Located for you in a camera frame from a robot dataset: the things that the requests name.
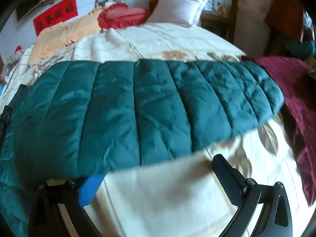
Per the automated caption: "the white pillow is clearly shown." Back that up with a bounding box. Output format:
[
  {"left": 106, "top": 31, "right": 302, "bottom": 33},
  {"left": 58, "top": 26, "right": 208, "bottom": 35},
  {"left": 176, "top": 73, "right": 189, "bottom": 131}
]
[{"left": 146, "top": 0, "right": 210, "bottom": 27}]

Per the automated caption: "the dark green quilted jacket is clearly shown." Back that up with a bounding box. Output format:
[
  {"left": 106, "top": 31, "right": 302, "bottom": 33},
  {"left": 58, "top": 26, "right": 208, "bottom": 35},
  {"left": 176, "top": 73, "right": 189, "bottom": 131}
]
[{"left": 0, "top": 60, "right": 284, "bottom": 237}]

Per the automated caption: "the teal cloth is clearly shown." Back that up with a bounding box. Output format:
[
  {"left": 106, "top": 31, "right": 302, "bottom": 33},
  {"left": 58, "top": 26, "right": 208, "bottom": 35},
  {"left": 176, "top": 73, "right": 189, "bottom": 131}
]
[{"left": 285, "top": 38, "right": 315, "bottom": 60}]

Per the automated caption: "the cream floral checked bedsheet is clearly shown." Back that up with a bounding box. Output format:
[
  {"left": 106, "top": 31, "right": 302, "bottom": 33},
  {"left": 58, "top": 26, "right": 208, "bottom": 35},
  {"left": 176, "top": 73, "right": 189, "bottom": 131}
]
[{"left": 0, "top": 22, "right": 311, "bottom": 237}]

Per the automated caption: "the maroon cloth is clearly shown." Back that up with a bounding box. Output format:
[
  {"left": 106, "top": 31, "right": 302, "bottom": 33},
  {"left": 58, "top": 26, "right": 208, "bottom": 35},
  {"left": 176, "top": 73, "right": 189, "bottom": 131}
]
[{"left": 242, "top": 56, "right": 316, "bottom": 208}]

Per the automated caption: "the wooden chair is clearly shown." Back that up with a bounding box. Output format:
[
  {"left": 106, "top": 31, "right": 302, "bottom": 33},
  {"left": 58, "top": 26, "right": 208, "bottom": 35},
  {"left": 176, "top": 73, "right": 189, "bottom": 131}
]
[{"left": 200, "top": 0, "right": 240, "bottom": 42}]

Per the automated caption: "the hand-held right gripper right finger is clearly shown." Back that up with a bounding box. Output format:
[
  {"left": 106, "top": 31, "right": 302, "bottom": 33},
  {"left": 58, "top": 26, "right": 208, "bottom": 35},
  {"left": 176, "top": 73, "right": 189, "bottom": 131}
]
[{"left": 212, "top": 154, "right": 290, "bottom": 237}]

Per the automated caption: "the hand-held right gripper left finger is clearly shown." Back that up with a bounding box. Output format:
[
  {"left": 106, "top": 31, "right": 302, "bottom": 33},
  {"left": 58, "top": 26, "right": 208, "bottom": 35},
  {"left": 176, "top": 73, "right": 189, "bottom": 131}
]
[{"left": 28, "top": 174, "right": 105, "bottom": 237}]

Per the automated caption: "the red wall poster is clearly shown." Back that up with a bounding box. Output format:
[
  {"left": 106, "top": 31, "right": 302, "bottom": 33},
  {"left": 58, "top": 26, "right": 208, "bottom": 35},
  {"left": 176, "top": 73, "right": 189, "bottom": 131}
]
[{"left": 33, "top": 0, "right": 79, "bottom": 36}]

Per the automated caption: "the red cloth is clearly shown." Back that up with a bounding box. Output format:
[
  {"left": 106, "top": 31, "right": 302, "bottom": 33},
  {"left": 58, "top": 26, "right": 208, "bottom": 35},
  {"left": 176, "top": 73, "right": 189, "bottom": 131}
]
[{"left": 97, "top": 3, "right": 151, "bottom": 29}]

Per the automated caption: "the brown wooden cabinet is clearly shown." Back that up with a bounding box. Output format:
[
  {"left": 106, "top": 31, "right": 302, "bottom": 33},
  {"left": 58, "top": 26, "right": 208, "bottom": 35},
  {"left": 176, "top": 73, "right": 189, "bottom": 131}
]
[{"left": 265, "top": 0, "right": 305, "bottom": 40}]

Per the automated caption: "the peach fringed blanket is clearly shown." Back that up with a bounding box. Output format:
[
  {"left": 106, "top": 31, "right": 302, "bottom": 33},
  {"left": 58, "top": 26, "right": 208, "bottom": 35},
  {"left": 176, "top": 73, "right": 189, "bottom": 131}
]
[{"left": 29, "top": 7, "right": 105, "bottom": 67}]

